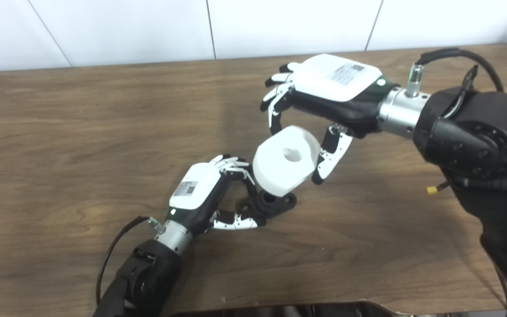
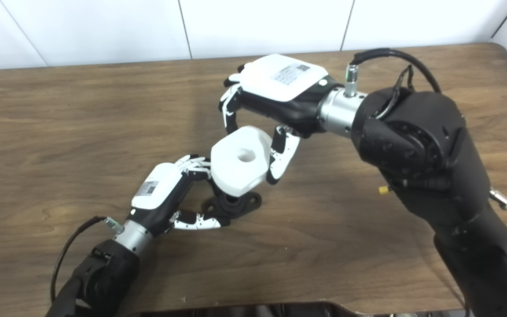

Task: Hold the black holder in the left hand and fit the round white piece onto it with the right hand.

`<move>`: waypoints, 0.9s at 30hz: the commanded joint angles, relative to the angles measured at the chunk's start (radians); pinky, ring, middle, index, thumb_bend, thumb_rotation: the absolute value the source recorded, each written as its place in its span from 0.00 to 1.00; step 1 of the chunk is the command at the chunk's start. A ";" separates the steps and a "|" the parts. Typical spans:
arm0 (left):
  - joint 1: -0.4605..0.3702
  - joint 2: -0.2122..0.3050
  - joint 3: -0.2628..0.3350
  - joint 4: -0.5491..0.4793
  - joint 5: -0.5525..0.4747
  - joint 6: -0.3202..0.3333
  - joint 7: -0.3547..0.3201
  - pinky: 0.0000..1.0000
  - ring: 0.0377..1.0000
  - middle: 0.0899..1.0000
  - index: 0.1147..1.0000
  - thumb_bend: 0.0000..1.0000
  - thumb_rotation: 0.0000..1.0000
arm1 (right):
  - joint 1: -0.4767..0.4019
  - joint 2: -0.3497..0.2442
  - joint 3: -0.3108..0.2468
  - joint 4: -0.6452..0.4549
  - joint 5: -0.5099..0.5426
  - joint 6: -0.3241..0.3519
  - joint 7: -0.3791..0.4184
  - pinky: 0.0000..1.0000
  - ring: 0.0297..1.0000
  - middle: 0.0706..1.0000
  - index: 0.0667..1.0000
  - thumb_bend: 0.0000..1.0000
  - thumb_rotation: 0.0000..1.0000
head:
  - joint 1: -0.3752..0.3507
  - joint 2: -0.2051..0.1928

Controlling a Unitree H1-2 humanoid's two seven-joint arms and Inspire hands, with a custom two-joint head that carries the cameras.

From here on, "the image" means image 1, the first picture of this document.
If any black flanged holder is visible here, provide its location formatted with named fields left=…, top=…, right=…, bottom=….
left=237, top=190, right=298, bottom=221

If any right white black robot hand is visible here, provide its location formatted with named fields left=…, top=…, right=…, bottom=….
left=260, top=54, right=399, bottom=185

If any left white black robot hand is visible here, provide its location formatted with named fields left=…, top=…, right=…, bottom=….
left=165, top=154, right=265, bottom=236

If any round white piece with holes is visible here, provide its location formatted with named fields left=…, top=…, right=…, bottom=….
left=253, top=125, right=322, bottom=197

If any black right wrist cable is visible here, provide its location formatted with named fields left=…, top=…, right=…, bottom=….
left=405, top=48, right=505, bottom=97

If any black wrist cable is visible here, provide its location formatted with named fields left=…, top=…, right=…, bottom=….
left=405, top=48, right=505, bottom=97
left=96, top=216, right=164, bottom=304

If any dark robot torso edge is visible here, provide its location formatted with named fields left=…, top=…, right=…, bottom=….
left=170, top=301, right=507, bottom=317

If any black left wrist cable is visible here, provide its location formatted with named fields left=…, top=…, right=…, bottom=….
left=96, top=216, right=164, bottom=304

